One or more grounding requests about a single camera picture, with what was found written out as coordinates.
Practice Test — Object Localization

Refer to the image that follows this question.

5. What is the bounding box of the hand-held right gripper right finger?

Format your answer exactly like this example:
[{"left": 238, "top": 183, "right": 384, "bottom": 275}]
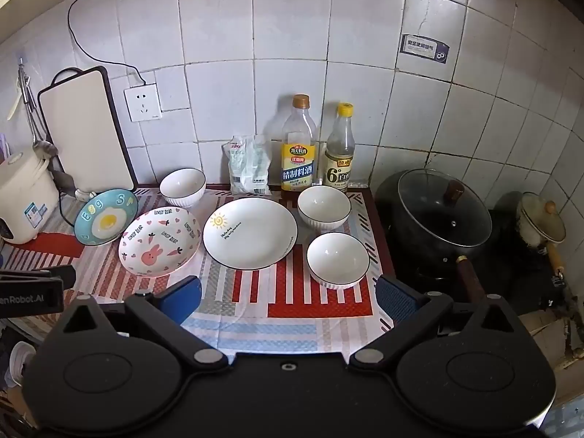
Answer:
[{"left": 349, "top": 275, "right": 525, "bottom": 368}]

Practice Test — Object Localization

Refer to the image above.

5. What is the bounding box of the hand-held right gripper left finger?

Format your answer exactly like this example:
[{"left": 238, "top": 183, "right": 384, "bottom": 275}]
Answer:
[{"left": 57, "top": 276, "right": 229, "bottom": 368}]

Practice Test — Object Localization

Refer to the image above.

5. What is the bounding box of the pink rabbit print plate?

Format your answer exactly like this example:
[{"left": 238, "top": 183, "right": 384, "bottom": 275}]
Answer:
[{"left": 119, "top": 207, "right": 201, "bottom": 278}]

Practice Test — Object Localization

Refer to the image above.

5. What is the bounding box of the white ribbed bowl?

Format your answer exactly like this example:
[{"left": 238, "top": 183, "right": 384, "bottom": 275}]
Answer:
[
  {"left": 297, "top": 185, "right": 352, "bottom": 231},
  {"left": 307, "top": 232, "right": 370, "bottom": 290},
  {"left": 160, "top": 168, "right": 207, "bottom": 208}
]

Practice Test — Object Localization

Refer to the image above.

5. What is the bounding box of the white plate with sun print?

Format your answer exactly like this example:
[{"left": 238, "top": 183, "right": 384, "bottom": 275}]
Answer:
[{"left": 203, "top": 197, "right": 299, "bottom": 271}]

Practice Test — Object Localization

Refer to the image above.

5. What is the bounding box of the blue fried egg plate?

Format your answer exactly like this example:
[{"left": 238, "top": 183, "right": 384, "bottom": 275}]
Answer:
[{"left": 74, "top": 188, "right": 139, "bottom": 246}]

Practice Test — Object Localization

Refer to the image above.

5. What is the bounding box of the striped table mat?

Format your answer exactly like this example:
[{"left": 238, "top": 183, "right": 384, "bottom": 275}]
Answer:
[{"left": 0, "top": 185, "right": 397, "bottom": 362}]

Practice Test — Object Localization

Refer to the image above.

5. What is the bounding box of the glass wok lid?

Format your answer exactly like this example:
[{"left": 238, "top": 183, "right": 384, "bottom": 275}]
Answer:
[{"left": 398, "top": 169, "right": 492, "bottom": 248}]

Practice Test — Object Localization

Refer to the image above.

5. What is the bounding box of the white rice cooker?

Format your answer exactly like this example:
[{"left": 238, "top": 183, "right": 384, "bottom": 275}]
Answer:
[{"left": 0, "top": 146, "right": 61, "bottom": 245}]

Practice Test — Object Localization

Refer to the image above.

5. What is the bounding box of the black gas stove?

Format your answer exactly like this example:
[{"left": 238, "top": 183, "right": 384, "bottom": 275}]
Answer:
[{"left": 379, "top": 210, "right": 569, "bottom": 318}]

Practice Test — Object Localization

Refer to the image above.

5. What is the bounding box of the white plastic bag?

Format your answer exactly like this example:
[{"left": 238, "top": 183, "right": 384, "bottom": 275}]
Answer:
[{"left": 222, "top": 134, "right": 273, "bottom": 195}]

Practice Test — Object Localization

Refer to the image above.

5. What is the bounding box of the clear vinegar bottle yellow cap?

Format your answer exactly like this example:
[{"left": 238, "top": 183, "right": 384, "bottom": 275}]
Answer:
[{"left": 324, "top": 103, "right": 357, "bottom": 192}]

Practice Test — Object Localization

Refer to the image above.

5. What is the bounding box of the cardboard box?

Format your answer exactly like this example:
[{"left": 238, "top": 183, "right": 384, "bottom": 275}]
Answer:
[{"left": 520, "top": 310, "right": 578, "bottom": 375}]

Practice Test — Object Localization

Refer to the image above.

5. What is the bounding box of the small cream enamel pot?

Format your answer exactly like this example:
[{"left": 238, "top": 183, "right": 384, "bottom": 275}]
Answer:
[{"left": 515, "top": 192, "right": 567, "bottom": 284}]

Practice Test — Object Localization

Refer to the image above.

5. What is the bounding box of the yellow carton box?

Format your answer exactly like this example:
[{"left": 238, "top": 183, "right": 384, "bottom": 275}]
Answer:
[{"left": 280, "top": 94, "right": 318, "bottom": 199}]

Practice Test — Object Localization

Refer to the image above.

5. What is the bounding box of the white cutting board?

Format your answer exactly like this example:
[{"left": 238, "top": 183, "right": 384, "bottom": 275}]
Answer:
[{"left": 38, "top": 66, "right": 138, "bottom": 195}]

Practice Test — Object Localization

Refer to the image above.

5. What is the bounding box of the metal ladle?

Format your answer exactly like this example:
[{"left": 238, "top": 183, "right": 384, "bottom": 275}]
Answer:
[{"left": 19, "top": 68, "right": 58, "bottom": 157}]

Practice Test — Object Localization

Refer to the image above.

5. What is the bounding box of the white rice paddle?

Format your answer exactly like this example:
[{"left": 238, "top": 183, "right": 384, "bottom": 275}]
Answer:
[{"left": 6, "top": 68, "right": 29, "bottom": 122}]

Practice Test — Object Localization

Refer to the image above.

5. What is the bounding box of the black wok with wooden handle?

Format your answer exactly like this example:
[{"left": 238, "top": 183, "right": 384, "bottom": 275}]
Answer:
[{"left": 374, "top": 170, "right": 493, "bottom": 304}]

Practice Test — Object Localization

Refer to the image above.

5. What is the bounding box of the white wall socket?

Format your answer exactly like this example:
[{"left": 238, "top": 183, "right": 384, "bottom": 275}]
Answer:
[{"left": 124, "top": 83, "right": 162, "bottom": 122}]

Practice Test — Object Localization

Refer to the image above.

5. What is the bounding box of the wall sticker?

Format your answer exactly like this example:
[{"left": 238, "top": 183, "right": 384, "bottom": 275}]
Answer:
[{"left": 400, "top": 34, "right": 450, "bottom": 67}]

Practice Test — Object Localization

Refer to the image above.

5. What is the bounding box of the black power cable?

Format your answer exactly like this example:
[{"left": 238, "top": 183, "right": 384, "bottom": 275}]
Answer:
[{"left": 68, "top": 0, "right": 423, "bottom": 87}]

